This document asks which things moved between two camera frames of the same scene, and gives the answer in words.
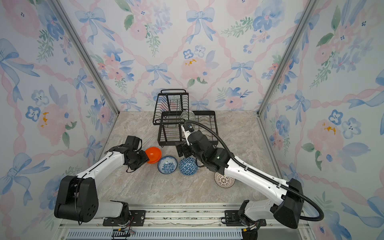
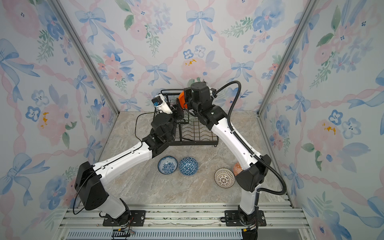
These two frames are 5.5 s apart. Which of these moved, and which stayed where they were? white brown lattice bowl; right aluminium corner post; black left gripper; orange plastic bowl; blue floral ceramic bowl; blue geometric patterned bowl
Moved: black left gripper; orange plastic bowl
Stayed: white brown lattice bowl; blue geometric patterned bowl; blue floral ceramic bowl; right aluminium corner post
